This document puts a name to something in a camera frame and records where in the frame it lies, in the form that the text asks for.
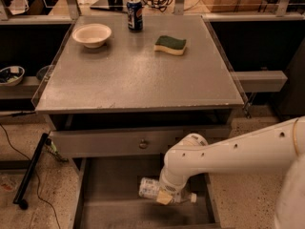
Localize black bar on floor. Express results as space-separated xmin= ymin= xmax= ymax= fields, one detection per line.
xmin=13 ymin=133 xmax=49 ymax=210

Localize white bowl with items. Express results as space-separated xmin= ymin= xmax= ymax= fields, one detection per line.
xmin=0 ymin=66 xmax=25 ymax=86

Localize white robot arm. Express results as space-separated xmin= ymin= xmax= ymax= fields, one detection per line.
xmin=159 ymin=116 xmax=305 ymax=229

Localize green yellow sponge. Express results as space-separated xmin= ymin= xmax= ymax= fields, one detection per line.
xmin=153 ymin=35 xmax=187 ymax=56

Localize grey top drawer with knob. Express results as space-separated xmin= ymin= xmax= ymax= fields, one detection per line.
xmin=51 ymin=125 xmax=231 ymax=158

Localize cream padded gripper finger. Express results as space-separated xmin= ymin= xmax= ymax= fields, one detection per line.
xmin=156 ymin=190 xmax=173 ymax=205

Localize open grey middle drawer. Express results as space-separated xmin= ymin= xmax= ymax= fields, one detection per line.
xmin=72 ymin=154 xmax=221 ymax=229

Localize grey drawer cabinet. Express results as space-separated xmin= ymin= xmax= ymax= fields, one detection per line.
xmin=36 ymin=15 xmax=244 ymax=225

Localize white paper bowl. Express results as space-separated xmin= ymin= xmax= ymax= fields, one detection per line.
xmin=72 ymin=24 xmax=112 ymax=49

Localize blue soda can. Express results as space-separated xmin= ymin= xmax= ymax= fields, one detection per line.
xmin=127 ymin=0 xmax=143 ymax=31

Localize black floor cable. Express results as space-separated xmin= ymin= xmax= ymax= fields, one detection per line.
xmin=0 ymin=121 xmax=62 ymax=229

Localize clear plastic bottle white label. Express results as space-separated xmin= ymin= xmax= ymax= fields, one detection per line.
xmin=138 ymin=177 xmax=197 ymax=205

